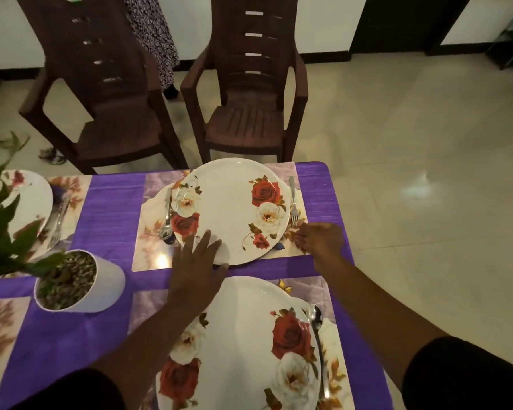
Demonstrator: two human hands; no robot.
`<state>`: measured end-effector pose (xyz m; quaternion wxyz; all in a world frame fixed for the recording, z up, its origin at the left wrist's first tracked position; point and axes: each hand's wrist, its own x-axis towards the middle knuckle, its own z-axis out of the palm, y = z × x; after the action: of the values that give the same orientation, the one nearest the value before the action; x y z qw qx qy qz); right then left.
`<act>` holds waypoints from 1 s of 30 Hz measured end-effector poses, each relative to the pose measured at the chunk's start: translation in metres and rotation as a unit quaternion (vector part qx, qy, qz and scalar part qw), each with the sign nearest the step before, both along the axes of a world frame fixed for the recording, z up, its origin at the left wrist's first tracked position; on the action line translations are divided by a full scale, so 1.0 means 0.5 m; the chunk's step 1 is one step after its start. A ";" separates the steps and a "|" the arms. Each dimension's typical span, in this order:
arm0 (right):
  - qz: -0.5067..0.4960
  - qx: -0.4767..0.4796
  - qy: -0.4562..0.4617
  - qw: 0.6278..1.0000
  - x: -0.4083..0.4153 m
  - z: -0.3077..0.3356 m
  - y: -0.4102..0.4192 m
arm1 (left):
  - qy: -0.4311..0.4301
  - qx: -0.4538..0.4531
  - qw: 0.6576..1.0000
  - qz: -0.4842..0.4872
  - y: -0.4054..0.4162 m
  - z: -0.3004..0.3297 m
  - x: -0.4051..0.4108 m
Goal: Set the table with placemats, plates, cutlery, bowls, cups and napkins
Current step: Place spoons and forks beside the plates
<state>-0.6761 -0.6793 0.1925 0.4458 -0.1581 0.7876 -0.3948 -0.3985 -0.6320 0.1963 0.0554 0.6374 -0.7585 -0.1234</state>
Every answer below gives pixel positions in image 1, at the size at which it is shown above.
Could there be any steel spoon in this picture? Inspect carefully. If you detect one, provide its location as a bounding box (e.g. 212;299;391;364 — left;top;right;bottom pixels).
306;304;331;400
158;187;177;245

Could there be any person's black shirt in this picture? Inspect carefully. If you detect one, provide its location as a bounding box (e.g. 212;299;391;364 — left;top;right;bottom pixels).
8;337;513;410

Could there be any white rose print plate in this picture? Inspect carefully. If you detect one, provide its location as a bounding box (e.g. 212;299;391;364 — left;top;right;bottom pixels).
170;157;291;266
156;276;324;410
0;169;54;261

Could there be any grey patterned hanging cloth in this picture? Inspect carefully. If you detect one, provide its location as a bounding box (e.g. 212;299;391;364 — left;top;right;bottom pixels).
119;0;181;101

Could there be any purple printed paper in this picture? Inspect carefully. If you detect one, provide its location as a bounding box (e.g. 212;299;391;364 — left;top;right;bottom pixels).
38;147;67;166

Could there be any person's right hand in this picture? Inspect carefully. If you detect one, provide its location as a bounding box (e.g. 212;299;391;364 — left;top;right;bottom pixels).
294;222;346;269

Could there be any dark wooden door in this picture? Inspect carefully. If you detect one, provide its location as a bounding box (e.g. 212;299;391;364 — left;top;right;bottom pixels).
349;0;473;56

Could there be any brown plastic armchair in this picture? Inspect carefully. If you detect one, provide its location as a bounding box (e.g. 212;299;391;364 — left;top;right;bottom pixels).
180;0;308;163
15;0;189;175

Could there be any person's left hand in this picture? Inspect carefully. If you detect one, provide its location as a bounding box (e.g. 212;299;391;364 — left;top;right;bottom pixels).
166;229;230;312

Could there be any purple tablecloth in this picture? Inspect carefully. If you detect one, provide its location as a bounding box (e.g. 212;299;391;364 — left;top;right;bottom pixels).
0;162;394;410

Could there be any person's right forearm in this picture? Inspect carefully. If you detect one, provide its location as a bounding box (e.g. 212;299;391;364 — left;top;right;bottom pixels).
320;260;450;389

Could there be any green plant in white pot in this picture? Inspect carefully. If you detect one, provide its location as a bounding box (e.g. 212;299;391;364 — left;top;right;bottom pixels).
0;132;126;314

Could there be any floral print placemat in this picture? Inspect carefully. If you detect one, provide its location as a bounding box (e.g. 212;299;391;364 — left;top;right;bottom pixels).
0;174;93;280
128;276;356;410
0;296;31;397
131;162;308;273

